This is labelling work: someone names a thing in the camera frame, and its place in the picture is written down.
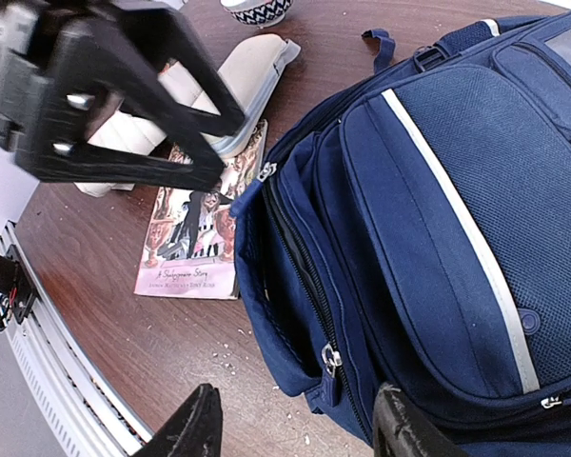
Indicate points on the navy blue student backpack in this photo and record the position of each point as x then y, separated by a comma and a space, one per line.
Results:
415, 229

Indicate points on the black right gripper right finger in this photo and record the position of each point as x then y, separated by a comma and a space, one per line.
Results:
400, 429

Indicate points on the grey hard pencil case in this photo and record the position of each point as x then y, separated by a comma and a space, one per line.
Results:
252, 72

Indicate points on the white quilted pencil pouch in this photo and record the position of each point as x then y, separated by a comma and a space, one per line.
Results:
128, 133

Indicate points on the pink Shakespeare story book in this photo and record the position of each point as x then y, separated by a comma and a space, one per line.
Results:
189, 247

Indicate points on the white patterned ceramic bowl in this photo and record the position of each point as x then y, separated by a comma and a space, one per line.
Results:
257, 13

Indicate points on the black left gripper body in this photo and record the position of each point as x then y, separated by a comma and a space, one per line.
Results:
32, 101

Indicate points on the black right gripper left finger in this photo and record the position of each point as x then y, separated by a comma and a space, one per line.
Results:
194, 429

